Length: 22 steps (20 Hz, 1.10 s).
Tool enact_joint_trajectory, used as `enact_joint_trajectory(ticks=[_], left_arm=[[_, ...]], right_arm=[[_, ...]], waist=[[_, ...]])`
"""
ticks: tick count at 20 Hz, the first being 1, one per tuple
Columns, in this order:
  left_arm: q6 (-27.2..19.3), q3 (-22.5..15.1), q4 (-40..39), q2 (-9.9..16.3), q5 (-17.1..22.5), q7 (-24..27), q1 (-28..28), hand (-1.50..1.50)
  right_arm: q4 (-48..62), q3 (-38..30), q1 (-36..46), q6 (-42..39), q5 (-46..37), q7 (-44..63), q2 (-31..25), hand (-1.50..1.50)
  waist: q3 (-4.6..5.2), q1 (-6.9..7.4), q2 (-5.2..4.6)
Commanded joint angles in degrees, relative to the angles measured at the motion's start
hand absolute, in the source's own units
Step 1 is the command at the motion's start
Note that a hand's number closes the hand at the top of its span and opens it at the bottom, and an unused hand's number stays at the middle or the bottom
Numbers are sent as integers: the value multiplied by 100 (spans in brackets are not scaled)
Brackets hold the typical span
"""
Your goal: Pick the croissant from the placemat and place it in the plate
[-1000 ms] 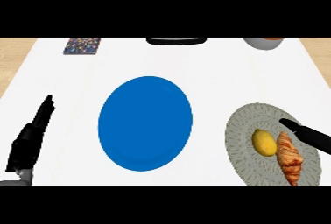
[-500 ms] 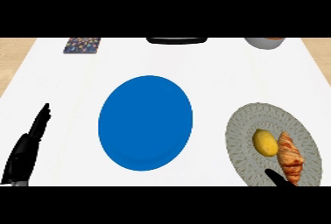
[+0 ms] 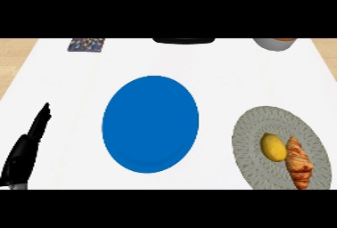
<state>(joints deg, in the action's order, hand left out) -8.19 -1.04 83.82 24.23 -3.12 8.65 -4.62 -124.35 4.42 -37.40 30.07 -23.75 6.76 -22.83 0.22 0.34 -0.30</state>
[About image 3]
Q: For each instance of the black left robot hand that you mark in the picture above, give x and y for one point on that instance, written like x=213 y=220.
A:
x=27 y=148

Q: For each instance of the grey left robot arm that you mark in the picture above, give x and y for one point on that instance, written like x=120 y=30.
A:
x=18 y=186

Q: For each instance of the blue oval plate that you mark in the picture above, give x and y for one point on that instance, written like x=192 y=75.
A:
x=150 y=124

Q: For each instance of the grey woven round placemat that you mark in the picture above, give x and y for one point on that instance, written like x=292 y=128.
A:
x=252 y=154

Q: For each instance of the brown croissant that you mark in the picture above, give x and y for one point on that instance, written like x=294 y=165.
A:
x=299 y=162

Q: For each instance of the colourful patterned box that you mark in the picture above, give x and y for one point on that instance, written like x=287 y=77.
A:
x=86 y=44

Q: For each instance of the black flat object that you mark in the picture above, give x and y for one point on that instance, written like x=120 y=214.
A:
x=184 y=40

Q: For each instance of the yellow lemon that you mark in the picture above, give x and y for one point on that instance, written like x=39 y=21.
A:
x=274 y=147

